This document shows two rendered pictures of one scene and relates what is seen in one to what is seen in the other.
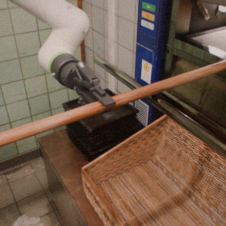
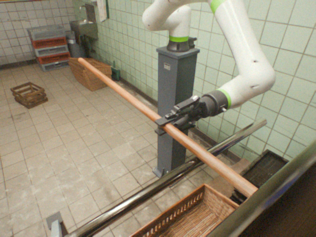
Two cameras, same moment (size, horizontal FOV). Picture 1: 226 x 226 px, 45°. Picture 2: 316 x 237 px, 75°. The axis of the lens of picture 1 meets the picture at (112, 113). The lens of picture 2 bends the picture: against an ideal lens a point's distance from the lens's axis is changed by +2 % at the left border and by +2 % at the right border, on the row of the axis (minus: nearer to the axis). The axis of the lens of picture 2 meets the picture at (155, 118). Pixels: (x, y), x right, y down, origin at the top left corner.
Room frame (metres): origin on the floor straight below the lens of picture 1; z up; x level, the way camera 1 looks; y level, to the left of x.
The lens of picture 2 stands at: (0.50, -0.51, 1.59)
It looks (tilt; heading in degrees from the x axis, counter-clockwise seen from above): 35 degrees down; 85
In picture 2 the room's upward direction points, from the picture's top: straight up
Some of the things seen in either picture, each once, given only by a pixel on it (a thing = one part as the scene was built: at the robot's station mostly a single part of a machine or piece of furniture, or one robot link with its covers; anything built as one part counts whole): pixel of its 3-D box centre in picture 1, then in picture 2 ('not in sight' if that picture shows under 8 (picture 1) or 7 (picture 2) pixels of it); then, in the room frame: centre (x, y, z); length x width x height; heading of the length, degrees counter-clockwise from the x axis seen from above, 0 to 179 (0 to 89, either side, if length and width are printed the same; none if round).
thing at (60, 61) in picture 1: (68, 70); (213, 104); (0.78, 0.14, 1.19); 0.12 x 0.06 x 0.09; 121
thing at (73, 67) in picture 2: not in sight; (89, 69); (-0.35, 2.94, 0.26); 0.56 x 0.49 x 0.28; 128
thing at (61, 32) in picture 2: not in sight; (46, 32); (-1.26, 3.89, 0.68); 0.60 x 0.40 x 0.16; 32
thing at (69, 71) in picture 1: (77, 79); (199, 109); (0.71, 0.10, 1.19); 0.09 x 0.07 x 0.08; 31
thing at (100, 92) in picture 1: (98, 87); (172, 113); (0.60, 0.04, 1.23); 0.05 x 0.01 x 0.03; 31
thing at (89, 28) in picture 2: not in sight; (84, 32); (-0.50, 3.74, 0.71); 0.47 x 0.36 x 0.91; 122
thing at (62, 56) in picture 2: not in sight; (52, 55); (-1.27, 3.89, 0.23); 0.60 x 0.40 x 0.16; 32
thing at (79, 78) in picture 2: not in sight; (91, 76); (-0.34, 2.95, 0.14); 0.56 x 0.49 x 0.28; 128
